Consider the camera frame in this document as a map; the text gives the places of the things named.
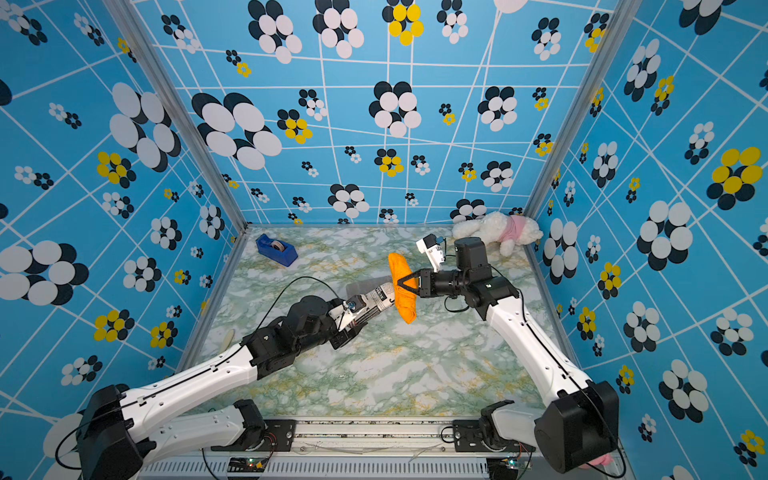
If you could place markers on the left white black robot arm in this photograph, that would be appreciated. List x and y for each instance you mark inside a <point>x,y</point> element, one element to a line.
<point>124,429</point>

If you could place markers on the left circuit board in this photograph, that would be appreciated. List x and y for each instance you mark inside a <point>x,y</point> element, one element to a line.
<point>247,465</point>

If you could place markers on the aluminium front rail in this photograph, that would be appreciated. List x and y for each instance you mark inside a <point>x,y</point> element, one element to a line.
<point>356,448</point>

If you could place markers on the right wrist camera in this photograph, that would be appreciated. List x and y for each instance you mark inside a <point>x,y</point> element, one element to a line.
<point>431,246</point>

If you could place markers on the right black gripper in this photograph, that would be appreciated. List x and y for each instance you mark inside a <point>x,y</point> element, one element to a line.
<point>427,283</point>

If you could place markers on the pink alarm clock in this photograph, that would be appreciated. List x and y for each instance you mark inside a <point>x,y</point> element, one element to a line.
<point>603,460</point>

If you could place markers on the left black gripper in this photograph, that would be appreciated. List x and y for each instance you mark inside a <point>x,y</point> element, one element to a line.
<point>348,333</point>

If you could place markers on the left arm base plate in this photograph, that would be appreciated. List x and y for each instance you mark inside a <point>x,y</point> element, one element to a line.
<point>282,435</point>

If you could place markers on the circuit board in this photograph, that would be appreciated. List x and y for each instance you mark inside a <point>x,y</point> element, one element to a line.
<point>502,469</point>
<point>247,465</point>

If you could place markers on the white plush toy pink shirt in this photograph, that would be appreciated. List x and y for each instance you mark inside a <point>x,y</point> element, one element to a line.
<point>509,231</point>

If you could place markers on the orange cloth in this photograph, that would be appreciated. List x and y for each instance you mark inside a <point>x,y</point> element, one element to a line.
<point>405,287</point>

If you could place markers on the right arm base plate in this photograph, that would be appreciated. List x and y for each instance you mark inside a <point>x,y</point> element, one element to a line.
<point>470,437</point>

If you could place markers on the right circuit board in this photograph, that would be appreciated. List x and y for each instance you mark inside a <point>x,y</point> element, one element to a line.
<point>502,469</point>

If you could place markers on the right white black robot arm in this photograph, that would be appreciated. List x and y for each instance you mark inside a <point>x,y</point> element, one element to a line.
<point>579,426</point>

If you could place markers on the blue tape dispenser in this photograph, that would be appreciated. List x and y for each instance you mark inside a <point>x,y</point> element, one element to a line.
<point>276,250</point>

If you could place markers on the newspaper print eyeglass case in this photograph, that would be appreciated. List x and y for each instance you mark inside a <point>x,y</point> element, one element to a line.
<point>383,296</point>

